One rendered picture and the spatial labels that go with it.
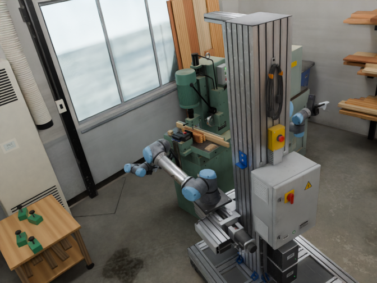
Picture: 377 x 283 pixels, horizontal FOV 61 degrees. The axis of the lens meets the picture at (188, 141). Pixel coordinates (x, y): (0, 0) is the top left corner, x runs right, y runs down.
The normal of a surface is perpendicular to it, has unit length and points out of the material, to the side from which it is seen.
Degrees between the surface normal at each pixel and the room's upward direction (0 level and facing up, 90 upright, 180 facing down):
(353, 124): 90
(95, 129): 90
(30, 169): 90
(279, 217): 90
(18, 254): 0
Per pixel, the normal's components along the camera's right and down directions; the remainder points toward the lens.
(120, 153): 0.69, 0.29
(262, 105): 0.48, 0.38
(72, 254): -0.13, -0.86
